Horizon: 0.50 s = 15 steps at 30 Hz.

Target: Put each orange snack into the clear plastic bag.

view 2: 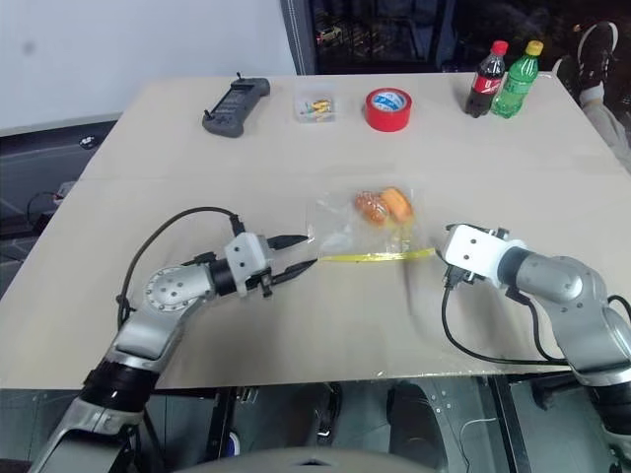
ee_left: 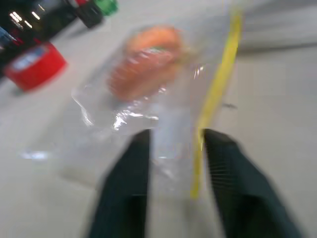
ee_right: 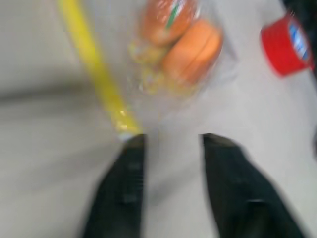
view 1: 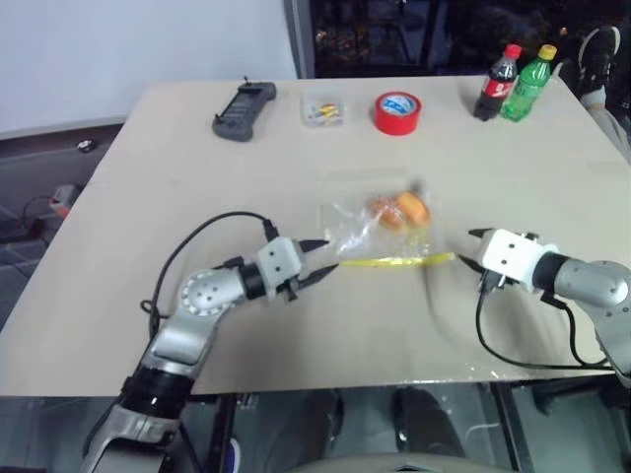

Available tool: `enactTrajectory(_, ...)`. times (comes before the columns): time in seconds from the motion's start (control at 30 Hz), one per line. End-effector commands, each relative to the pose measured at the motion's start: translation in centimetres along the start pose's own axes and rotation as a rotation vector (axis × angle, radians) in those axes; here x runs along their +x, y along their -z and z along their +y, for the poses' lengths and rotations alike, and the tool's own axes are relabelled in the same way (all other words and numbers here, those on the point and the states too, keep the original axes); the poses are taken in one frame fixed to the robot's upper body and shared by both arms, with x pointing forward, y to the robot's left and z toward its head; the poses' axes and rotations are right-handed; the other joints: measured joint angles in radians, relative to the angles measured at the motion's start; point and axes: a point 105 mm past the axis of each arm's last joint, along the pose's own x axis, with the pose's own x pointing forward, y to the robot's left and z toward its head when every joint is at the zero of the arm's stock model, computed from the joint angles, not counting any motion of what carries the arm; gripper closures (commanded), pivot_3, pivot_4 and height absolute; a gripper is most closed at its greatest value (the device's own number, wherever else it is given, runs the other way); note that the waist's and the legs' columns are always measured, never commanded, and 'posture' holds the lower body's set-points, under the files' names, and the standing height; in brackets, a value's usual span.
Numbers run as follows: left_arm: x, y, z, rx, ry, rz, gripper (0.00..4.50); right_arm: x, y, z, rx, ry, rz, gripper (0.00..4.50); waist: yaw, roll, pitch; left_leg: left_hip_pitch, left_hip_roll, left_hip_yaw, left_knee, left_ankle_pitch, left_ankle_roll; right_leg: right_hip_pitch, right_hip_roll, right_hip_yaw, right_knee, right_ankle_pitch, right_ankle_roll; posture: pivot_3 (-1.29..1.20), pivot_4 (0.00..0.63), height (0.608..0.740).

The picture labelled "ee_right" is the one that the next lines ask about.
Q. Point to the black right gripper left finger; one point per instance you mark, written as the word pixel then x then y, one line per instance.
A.
pixel 123 188

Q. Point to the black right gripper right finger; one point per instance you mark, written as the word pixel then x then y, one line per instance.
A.
pixel 237 188

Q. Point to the clear bag with yellow zip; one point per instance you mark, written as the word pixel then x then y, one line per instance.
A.
pixel 99 62

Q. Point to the round orange burger bun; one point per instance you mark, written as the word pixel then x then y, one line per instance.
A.
pixel 193 54

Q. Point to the long bun with green stripe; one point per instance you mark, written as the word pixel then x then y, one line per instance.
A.
pixel 163 22

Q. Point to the red tape roll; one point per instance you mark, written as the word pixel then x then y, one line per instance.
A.
pixel 282 47

